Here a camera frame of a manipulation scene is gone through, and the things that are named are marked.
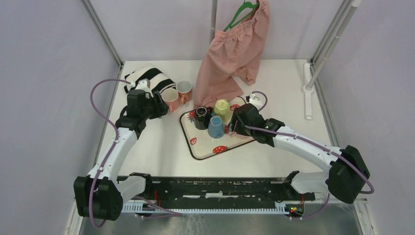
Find strawberry print tray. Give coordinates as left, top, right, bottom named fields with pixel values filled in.
left=179, top=110, right=254, bottom=160

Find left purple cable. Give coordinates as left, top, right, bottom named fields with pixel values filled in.
left=88, top=78, right=132, bottom=229

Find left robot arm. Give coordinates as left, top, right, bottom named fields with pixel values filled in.
left=73, top=89, right=169, bottom=221

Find pale pink faceted mug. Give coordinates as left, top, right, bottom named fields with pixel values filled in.
left=228, top=121, right=241, bottom=138

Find black faceted mug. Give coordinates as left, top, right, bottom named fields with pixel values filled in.
left=194, top=106, right=213, bottom=130

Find black white striped towel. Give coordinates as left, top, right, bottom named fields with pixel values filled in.
left=124, top=64, right=176, bottom=94

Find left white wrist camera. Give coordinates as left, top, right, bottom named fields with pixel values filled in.
left=129, top=79, right=154, bottom=97

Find centre metal pole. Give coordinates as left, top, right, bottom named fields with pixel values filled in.
left=210, top=0, right=218, bottom=38

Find white cable duct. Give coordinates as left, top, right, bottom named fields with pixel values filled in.
left=121, top=200, right=303, bottom=216

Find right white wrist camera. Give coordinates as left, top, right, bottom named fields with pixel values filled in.
left=246, top=93, right=264, bottom=111

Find plain pink tall mug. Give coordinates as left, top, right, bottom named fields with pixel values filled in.
left=161, top=88, right=180, bottom=113

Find bright blue mug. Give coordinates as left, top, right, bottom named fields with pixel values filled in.
left=208, top=116, right=225, bottom=139

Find pink shorts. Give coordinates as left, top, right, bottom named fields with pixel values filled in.
left=193, top=0, right=270, bottom=108

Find green clothes hanger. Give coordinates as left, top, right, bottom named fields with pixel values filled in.
left=223, top=0, right=259, bottom=32

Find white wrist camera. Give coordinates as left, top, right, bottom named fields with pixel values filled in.
left=246, top=93, right=264, bottom=111
left=129, top=79, right=154, bottom=97

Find green faceted mug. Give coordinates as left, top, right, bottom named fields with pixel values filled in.
left=213, top=99, right=231, bottom=122

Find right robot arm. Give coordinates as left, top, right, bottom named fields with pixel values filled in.
left=229, top=104, right=374, bottom=204

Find floral salmon mug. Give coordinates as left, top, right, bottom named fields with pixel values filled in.
left=176, top=80, right=192, bottom=104

